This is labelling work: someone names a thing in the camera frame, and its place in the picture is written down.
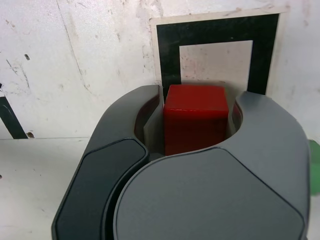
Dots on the red cube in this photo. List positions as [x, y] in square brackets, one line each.
[195, 125]

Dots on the black tape strip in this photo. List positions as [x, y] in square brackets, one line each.
[12, 120]

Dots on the green cube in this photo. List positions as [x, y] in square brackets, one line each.
[315, 170]

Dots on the black tape square outline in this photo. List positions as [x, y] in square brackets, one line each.
[170, 62]

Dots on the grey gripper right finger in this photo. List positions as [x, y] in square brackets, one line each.
[212, 195]

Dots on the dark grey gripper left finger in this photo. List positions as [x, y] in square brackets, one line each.
[100, 175]

